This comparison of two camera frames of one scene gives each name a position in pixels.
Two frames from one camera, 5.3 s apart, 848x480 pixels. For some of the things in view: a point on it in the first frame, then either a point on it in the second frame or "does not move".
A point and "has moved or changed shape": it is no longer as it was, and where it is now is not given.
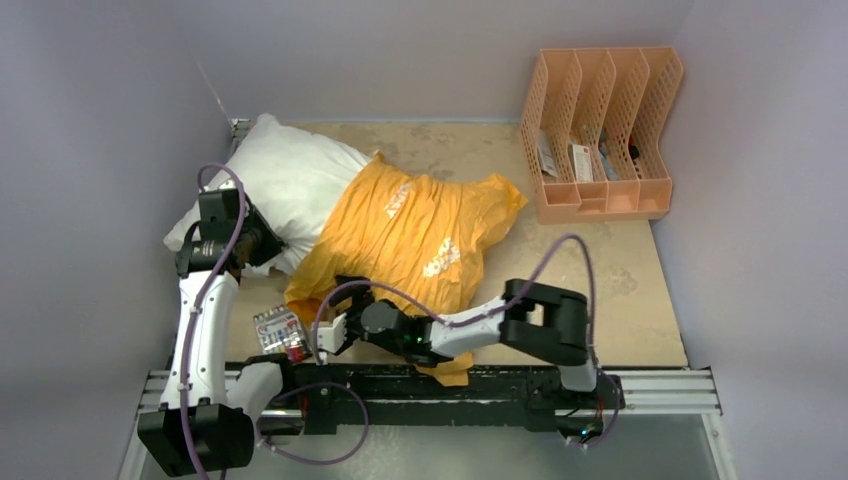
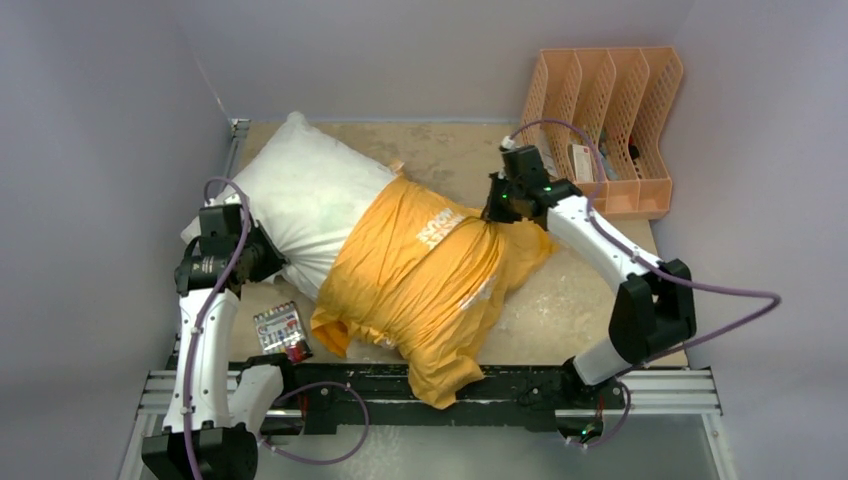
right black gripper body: [354, 332] → [506, 204]
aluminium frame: [647, 392] does not move
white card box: [581, 163] does not move
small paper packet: [545, 154] does not move
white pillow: [292, 182] has moved or changed shape
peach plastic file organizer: [590, 133] does not move
